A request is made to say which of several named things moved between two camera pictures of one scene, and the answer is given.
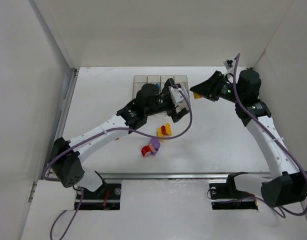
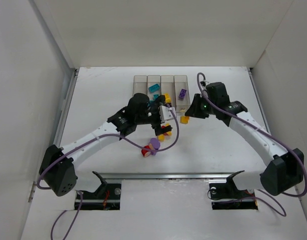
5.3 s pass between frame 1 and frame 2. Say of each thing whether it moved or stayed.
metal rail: stayed
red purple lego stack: stayed
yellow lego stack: stayed
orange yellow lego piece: moved
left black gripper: moved
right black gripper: moved
